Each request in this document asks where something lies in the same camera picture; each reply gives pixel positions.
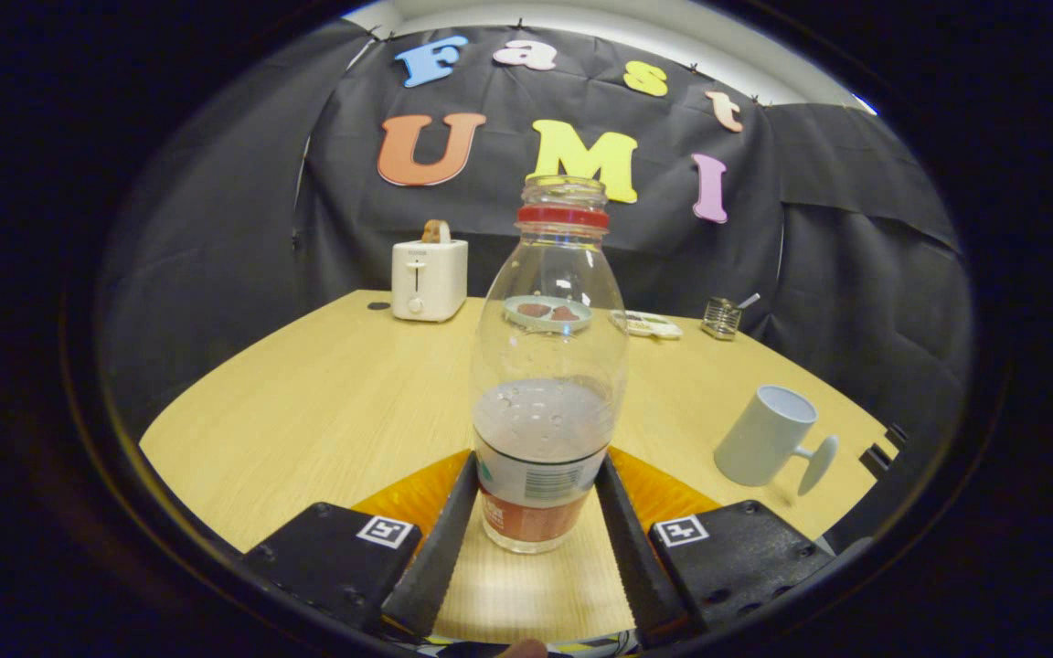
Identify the small wire mesh basket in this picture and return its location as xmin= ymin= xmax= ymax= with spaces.
xmin=701 ymin=296 xmax=744 ymax=342

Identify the small white dish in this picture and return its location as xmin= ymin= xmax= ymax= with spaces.
xmin=609 ymin=310 xmax=685 ymax=341

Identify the wooden table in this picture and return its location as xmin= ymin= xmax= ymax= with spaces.
xmin=138 ymin=290 xmax=900 ymax=645

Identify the black table edge bracket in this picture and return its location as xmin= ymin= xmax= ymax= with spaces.
xmin=858 ymin=424 xmax=909 ymax=477

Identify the white toaster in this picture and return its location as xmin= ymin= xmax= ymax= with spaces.
xmin=390 ymin=239 xmax=470 ymax=323

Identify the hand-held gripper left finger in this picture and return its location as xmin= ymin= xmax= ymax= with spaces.
xmin=243 ymin=450 xmax=480 ymax=641

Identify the pale blue cup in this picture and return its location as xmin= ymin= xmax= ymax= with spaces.
xmin=714 ymin=385 xmax=840 ymax=497

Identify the clear plastic juice bottle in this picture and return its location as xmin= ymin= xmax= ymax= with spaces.
xmin=470 ymin=175 xmax=630 ymax=555

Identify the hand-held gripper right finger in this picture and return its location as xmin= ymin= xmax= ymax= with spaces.
xmin=595 ymin=446 xmax=843 ymax=645

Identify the round pale green plate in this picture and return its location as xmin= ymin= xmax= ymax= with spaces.
xmin=502 ymin=294 xmax=594 ymax=334

